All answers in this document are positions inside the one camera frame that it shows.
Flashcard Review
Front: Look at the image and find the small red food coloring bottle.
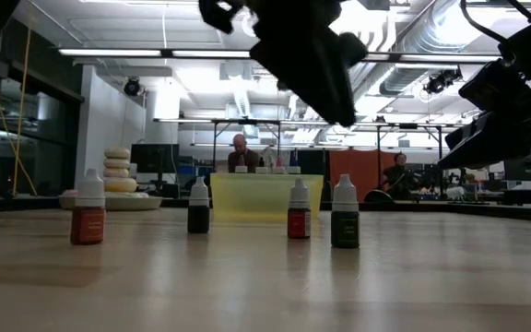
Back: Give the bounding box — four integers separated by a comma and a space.
287, 177, 312, 240

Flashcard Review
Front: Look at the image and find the small black food coloring bottle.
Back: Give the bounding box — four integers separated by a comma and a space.
187, 176, 211, 234

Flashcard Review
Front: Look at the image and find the black station frame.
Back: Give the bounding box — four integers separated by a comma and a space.
210, 118, 283, 174
374, 122, 444, 202

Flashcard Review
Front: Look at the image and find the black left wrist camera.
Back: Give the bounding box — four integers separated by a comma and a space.
198, 0, 243, 36

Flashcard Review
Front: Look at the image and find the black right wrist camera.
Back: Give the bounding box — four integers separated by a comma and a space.
457, 59, 531, 113

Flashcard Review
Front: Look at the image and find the small yellow toy donut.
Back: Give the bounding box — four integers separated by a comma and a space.
103, 147, 132, 160

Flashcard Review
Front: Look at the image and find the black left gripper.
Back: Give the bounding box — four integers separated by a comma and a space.
246, 0, 368, 127

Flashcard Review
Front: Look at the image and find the green toy donut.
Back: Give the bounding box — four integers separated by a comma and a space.
105, 191, 150, 200

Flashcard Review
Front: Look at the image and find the yellow extension cord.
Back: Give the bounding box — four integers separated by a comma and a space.
0, 18, 39, 197

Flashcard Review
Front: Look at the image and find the black computer monitor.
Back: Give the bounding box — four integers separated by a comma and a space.
503, 147, 531, 183
130, 143, 181, 174

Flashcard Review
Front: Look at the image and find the orange curtain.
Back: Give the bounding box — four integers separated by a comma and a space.
328, 149, 403, 202

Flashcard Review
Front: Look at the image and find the black aluminium table frame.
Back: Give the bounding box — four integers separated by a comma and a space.
0, 193, 531, 223

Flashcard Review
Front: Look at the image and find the grey round plate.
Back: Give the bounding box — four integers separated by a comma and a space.
57, 196, 164, 212

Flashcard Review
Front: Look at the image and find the black chair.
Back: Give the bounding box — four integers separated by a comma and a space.
364, 188, 394, 204

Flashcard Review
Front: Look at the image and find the black ceiling spotlight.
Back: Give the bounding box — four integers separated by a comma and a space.
423, 66, 464, 96

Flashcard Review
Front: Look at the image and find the small green food coloring bottle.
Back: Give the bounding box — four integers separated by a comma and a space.
330, 173, 360, 249

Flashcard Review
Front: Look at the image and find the translucent yellow plastic tray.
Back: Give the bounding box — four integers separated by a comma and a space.
209, 172, 325, 223

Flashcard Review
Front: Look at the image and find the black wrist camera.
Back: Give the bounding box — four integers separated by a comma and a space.
457, 59, 531, 113
198, 0, 243, 36

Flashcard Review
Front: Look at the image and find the linear ceiling light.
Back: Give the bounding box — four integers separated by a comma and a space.
57, 48, 163, 58
171, 49, 253, 59
361, 53, 502, 65

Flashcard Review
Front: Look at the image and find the small orange food coloring bottle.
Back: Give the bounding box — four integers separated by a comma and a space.
70, 168, 107, 246

